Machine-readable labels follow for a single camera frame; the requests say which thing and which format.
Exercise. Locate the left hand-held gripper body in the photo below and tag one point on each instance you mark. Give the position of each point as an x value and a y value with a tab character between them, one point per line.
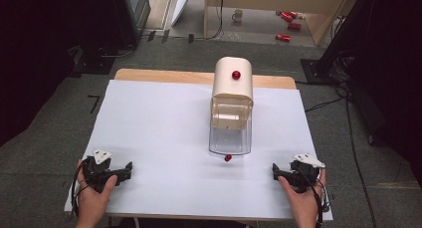
96	173

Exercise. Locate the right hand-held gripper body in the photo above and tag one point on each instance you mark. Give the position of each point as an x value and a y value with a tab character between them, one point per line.
303	175

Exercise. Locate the small red ball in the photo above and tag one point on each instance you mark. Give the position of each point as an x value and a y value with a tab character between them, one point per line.
228	158

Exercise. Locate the cream lidded clear container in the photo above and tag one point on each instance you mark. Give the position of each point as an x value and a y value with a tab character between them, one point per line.
232	105

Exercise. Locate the person's left hand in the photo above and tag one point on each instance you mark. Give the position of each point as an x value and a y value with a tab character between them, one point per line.
93	201

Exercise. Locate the person's right hand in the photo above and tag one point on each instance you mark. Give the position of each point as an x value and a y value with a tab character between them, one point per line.
303	204

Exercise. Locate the white table sheet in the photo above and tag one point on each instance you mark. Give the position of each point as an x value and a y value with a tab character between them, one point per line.
159	131

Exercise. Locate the wooden table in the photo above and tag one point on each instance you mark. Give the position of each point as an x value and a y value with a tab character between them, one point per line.
166	76

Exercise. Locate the black stand base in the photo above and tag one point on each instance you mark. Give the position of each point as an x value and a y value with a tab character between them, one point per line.
316	72

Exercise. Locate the red can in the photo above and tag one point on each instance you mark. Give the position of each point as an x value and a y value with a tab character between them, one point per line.
294	26
287	16
283	38

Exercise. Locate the dark curtain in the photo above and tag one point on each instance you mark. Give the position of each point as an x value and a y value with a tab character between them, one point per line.
388	72
36	55

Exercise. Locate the black monitor cabinet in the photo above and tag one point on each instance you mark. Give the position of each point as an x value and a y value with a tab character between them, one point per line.
131	15

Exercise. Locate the grey mug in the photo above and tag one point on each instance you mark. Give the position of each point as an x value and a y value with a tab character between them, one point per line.
237	15

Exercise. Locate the white board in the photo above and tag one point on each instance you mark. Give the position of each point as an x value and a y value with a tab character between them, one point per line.
180	2

